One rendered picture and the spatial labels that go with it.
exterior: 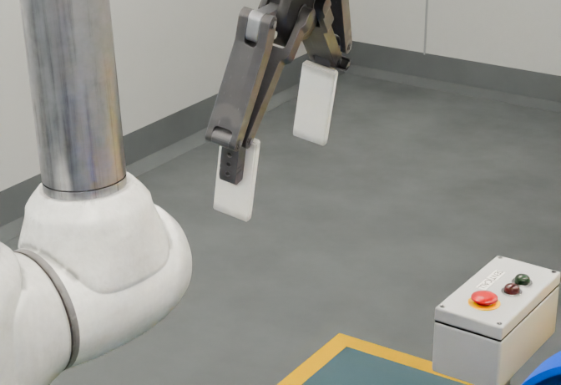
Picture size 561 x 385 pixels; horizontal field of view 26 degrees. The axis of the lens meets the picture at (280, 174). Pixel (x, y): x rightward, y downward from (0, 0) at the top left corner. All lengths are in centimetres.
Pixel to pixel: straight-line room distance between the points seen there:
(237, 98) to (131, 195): 60
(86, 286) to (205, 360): 229
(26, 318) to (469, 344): 62
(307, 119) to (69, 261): 48
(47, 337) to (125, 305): 11
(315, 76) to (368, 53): 538
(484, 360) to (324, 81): 75
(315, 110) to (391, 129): 456
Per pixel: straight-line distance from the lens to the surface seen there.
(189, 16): 531
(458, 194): 489
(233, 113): 85
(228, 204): 91
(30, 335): 138
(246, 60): 85
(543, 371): 134
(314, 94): 100
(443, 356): 170
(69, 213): 142
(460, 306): 168
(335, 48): 98
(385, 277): 419
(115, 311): 144
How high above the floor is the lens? 188
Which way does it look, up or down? 22 degrees down
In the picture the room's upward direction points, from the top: straight up
